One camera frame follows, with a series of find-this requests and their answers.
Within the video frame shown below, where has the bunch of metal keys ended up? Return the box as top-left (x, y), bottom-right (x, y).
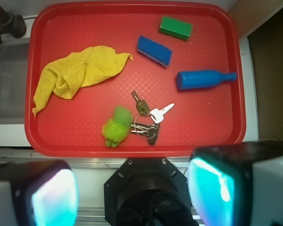
top-left (130, 90), bottom-right (175, 145)

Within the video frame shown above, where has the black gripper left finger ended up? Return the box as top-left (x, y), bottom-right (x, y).
top-left (0, 160), bottom-right (79, 226)

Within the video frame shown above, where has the blue sponge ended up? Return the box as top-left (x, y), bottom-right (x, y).
top-left (137, 36), bottom-right (173, 67)

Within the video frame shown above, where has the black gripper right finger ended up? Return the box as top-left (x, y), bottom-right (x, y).
top-left (187, 142), bottom-right (283, 226)

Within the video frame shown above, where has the red plastic tray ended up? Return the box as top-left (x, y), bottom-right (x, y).
top-left (25, 1), bottom-right (246, 158)

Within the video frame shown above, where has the green fuzzy keychain toy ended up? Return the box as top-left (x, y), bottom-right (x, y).
top-left (102, 106), bottom-right (133, 148)

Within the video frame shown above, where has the blue plastic bottle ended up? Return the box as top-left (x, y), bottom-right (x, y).
top-left (175, 70), bottom-right (237, 90)

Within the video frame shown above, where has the metal sink basin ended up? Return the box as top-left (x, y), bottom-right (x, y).
top-left (0, 43), bottom-right (29, 124)

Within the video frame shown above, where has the black octagonal mount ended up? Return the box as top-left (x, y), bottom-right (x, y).
top-left (104, 158), bottom-right (198, 226)

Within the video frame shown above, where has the green block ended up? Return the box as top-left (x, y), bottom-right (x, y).
top-left (158, 16), bottom-right (193, 40)

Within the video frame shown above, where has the black faucet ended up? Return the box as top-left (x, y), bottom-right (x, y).
top-left (0, 5), bottom-right (26, 44)

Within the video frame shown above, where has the yellow cloth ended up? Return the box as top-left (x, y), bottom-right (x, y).
top-left (32, 45), bottom-right (133, 116)

